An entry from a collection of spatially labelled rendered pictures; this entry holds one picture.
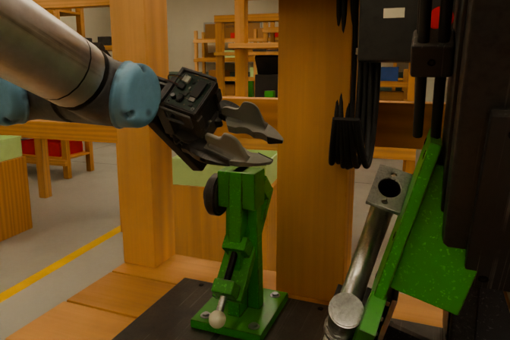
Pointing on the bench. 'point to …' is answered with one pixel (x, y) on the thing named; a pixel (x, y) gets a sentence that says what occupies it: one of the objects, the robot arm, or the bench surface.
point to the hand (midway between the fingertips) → (269, 150)
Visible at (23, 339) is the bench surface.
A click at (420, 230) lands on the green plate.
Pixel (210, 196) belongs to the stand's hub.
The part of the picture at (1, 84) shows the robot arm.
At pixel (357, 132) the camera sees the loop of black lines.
